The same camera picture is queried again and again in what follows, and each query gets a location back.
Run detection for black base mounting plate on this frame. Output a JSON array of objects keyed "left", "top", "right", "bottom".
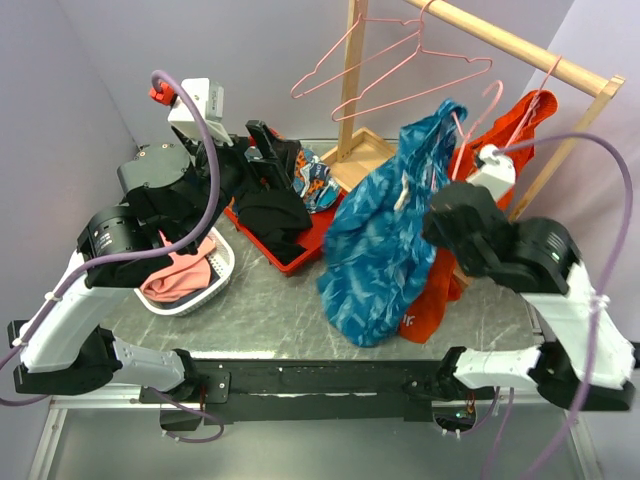
[{"left": 138, "top": 357, "right": 496, "bottom": 432}]

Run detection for blue leaf-print shorts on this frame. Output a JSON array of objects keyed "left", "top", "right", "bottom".
[{"left": 317, "top": 99, "right": 467, "bottom": 347}]

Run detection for orange dotted patterned shorts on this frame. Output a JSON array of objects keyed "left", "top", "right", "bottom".
[{"left": 293, "top": 148, "right": 341, "bottom": 214}]

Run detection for dark grey cloth in basket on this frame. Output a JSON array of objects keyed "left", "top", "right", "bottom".
[{"left": 157, "top": 270, "right": 220, "bottom": 309}]

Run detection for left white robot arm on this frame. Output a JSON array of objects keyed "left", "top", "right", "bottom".
[{"left": 8, "top": 120, "right": 301, "bottom": 402}]

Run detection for black garment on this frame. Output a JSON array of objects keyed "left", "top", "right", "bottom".
[{"left": 236, "top": 189, "right": 312, "bottom": 265}]

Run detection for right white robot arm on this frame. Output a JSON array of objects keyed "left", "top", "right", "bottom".
[{"left": 423, "top": 182, "right": 639, "bottom": 412}]

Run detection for white perforated basket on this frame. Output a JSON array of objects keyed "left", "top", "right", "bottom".
[{"left": 134, "top": 227, "right": 235, "bottom": 316}]

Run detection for pink cloth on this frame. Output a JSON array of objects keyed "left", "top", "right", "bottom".
[{"left": 140, "top": 237, "right": 216, "bottom": 303}]

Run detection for red plastic tray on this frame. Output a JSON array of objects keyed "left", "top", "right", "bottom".
[{"left": 222, "top": 126, "right": 351, "bottom": 280}]

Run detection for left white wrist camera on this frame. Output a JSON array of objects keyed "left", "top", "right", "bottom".
[{"left": 149, "top": 78, "right": 234, "bottom": 146}]

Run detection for pink wire hanger with shorts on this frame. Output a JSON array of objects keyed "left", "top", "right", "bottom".
[{"left": 506, "top": 55, "right": 563, "bottom": 147}]

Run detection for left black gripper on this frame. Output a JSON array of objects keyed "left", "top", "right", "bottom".
[{"left": 177, "top": 119, "right": 302, "bottom": 250}]

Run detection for wooden clothes rack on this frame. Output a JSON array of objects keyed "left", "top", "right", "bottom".
[{"left": 322, "top": 1, "right": 625, "bottom": 191}]

